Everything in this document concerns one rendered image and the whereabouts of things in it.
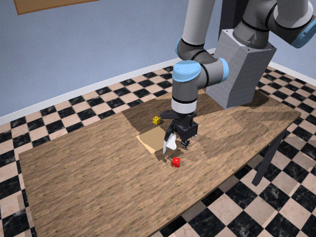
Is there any red die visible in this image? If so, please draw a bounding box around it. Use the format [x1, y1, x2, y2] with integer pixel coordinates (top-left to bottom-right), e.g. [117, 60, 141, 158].
[172, 158, 180, 167]

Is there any yellow die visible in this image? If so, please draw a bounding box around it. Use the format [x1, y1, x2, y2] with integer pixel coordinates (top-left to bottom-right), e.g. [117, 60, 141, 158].
[153, 117, 160, 125]

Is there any beige flat mat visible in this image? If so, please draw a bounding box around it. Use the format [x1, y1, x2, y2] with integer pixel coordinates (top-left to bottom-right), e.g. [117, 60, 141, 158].
[136, 126, 166, 154]

